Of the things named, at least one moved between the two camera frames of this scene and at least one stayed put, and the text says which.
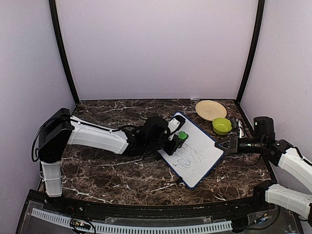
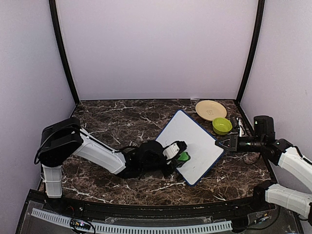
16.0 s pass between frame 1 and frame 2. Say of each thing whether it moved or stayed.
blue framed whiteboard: stayed
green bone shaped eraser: moved
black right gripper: stayed
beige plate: stayed
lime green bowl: stayed
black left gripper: moved
